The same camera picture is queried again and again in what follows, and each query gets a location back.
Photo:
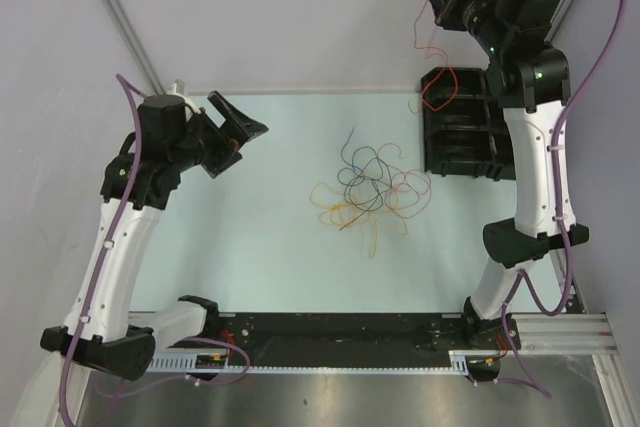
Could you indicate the black compartment tray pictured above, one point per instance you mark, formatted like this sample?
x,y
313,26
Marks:
x,y
464,131

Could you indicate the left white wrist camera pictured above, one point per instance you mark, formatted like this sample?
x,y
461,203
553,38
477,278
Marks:
x,y
178,88

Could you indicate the aluminium frame rail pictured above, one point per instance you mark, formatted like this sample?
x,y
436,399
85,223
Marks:
x,y
530,333

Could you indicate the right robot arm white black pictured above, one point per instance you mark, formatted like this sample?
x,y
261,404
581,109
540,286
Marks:
x,y
529,78

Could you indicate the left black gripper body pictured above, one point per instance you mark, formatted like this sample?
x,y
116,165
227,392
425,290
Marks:
x,y
211,145

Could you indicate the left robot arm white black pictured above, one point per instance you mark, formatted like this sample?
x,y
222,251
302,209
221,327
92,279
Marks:
x,y
171,135

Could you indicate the white slotted cable duct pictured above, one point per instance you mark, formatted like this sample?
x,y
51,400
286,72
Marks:
x,y
175,362

